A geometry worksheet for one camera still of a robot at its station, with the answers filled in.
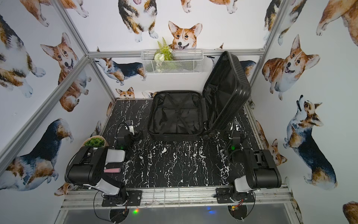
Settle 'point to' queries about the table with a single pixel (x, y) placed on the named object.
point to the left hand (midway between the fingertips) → (135, 125)
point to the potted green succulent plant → (95, 141)
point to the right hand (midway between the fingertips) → (231, 127)
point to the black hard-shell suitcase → (188, 115)
